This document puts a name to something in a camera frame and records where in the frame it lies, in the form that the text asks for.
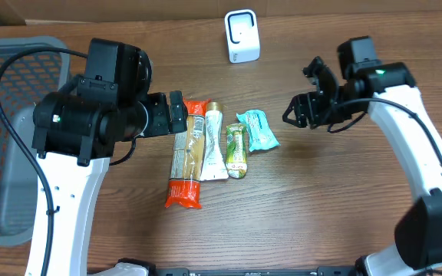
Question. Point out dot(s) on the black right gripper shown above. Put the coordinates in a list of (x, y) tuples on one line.
[(316, 117)]

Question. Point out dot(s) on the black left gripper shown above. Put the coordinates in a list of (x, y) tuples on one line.
[(156, 106)]

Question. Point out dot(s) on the teal wet wipes packet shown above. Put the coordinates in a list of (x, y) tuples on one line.
[(260, 135)]

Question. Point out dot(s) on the white tube gold cap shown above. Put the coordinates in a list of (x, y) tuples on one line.
[(214, 167)]

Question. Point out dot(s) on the green snack packet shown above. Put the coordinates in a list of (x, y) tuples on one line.
[(236, 159)]

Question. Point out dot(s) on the orange pasta package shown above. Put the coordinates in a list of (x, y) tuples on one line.
[(188, 151)]

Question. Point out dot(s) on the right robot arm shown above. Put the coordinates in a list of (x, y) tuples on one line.
[(388, 94)]

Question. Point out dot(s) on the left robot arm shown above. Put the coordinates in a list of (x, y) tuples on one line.
[(74, 137)]

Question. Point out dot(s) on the white barcode scanner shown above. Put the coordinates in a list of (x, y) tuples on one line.
[(242, 36)]

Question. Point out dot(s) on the grey plastic mesh basket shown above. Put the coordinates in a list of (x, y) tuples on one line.
[(23, 84)]

